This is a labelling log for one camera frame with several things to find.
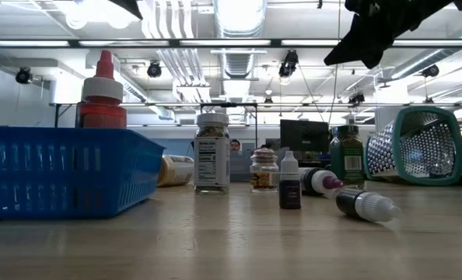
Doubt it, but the teal steel box grater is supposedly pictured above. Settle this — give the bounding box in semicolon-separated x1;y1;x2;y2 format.
365;105;462;186

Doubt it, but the dark small dropper bottle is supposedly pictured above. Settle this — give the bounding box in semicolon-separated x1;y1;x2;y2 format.
334;187;404;225

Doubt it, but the thin hanging cable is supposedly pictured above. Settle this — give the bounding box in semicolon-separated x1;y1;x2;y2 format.
326;0;341;125

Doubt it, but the small glass sprinkles jar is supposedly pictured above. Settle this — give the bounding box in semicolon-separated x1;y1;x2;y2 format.
249;147;280;194

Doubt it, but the translucent grey plastic bin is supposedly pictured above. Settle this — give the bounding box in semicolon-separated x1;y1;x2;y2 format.
229;150;252;183

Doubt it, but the blue plastic basket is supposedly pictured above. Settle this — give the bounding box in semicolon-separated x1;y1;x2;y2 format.
0;125;166;219

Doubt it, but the round ventilation duct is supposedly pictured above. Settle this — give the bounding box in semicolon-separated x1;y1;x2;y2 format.
213;0;269;79

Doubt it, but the purple label dropper bottle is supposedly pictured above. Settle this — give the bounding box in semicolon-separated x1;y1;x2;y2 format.
278;150;303;210

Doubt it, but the black ceiling spotlight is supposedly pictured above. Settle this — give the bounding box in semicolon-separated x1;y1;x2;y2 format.
15;66;33;85
146;60;163;79
347;91;366;106
421;64;440;78

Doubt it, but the dark bottle pink tip lying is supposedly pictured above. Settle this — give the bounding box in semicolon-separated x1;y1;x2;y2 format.
299;166;345;197

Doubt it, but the green spice jar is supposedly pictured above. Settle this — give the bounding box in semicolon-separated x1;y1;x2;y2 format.
329;124;366;190

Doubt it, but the gold lid jar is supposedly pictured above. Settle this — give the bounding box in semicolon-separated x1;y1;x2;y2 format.
157;154;195;188

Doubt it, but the bagel seasoning jar white lid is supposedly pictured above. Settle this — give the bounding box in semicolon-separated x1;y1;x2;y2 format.
194;112;232;195

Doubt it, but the black overhead camera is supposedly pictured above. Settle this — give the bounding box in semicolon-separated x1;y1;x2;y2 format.
278;49;299;79

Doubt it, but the red squeeze bottle white cap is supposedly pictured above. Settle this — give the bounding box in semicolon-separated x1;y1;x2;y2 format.
75;49;128;130

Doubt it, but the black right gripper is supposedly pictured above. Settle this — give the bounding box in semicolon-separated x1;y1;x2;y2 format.
324;0;430;70

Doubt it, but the dark background monitor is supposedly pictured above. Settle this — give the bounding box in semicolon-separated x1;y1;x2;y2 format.
280;119;331;153

